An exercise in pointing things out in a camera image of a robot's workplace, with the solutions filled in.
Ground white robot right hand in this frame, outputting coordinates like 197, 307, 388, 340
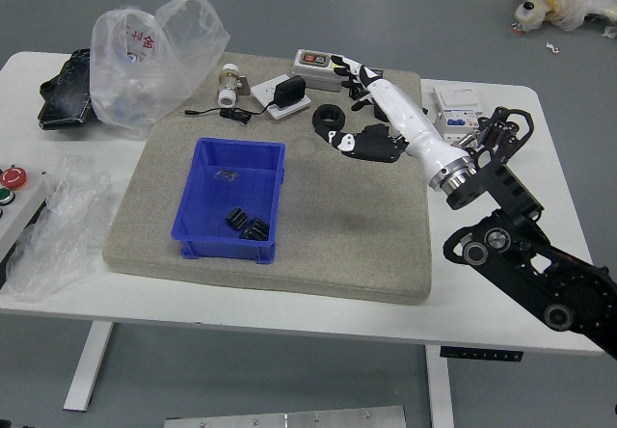
325, 53, 473, 191

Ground big black nut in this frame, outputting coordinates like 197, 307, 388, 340
311, 103, 347, 135

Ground black gear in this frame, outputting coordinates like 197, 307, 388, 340
240, 217, 271, 243
225, 207, 250, 230

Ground blue plastic box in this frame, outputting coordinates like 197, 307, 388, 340
172, 137, 288, 265

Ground grey control box with buttons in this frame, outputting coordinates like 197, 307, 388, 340
0, 162, 49, 263

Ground white circuit breaker blue label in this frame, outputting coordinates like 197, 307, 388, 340
433, 105, 485, 144

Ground black power adapter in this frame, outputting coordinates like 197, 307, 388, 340
272, 74, 308, 110

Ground grey-brown foam mat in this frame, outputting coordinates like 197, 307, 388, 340
101, 51, 433, 307

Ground white socket plate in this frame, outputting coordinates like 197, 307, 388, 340
249, 74, 311, 120

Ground brass valve white fittings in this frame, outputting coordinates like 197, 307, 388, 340
215, 64, 252, 110

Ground black table height controller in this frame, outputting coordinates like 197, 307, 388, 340
439, 347, 524, 362

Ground white plastic bag red print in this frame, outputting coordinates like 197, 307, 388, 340
89, 0, 231, 140

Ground white table leg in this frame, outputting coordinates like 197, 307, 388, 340
62, 321, 115, 413
423, 348, 454, 428

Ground grey metal plate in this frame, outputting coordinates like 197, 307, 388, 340
163, 404, 409, 428

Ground black pouch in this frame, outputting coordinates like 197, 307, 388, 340
36, 47, 95, 132

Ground clear crumpled plastic bag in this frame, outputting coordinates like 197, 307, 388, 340
4, 154, 115, 303

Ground white switch plate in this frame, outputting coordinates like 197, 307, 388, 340
432, 85, 487, 114

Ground grey switch box two buttons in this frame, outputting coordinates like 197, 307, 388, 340
290, 47, 345, 94

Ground black adapter cord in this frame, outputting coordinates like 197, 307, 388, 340
177, 102, 279, 125

